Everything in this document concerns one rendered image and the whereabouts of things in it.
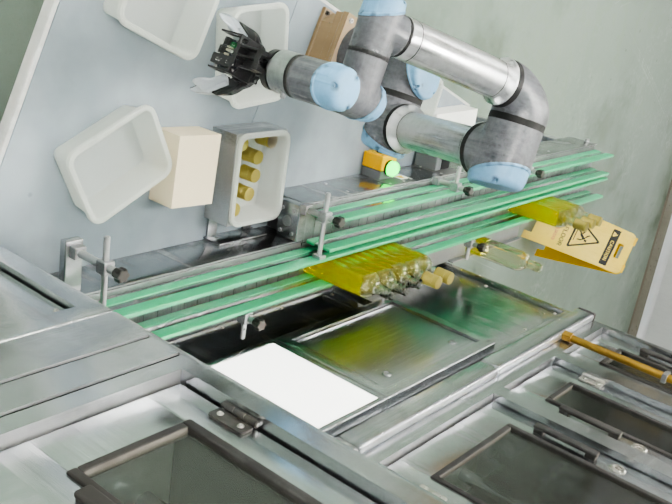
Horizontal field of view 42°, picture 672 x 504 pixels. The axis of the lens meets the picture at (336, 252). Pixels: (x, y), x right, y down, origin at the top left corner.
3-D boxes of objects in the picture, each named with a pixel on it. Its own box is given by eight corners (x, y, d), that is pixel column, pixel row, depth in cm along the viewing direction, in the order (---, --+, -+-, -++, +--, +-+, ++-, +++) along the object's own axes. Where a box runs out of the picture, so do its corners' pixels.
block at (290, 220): (273, 234, 222) (294, 243, 218) (278, 198, 218) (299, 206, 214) (283, 232, 224) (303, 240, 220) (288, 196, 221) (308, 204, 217)
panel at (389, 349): (124, 405, 176) (245, 485, 157) (125, 391, 175) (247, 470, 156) (387, 305, 244) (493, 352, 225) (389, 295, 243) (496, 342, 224)
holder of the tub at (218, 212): (201, 238, 211) (224, 248, 207) (213, 126, 202) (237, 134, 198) (251, 227, 224) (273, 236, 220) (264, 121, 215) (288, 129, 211)
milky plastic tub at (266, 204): (204, 218, 209) (230, 229, 204) (214, 125, 201) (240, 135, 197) (255, 208, 222) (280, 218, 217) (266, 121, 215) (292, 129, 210)
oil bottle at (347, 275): (302, 271, 225) (368, 301, 213) (305, 251, 223) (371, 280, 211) (316, 267, 229) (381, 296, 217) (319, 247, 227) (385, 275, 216)
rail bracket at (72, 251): (39, 290, 175) (109, 333, 162) (41, 210, 169) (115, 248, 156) (59, 285, 178) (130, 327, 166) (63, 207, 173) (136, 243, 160)
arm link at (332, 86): (355, 119, 147) (326, 108, 140) (306, 104, 154) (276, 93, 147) (370, 74, 147) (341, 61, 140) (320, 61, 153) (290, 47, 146)
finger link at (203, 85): (173, 79, 160) (213, 59, 156) (195, 90, 165) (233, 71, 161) (175, 94, 159) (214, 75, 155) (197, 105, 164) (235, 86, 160)
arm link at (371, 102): (401, 69, 156) (368, 52, 147) (381, 129, 157) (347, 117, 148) (367, 60, 161) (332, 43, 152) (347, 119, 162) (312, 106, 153)
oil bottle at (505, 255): (464, 251, 292) (534, 278, 278) (467, 236, 291) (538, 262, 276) (473, 248, 297) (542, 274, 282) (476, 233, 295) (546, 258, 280)
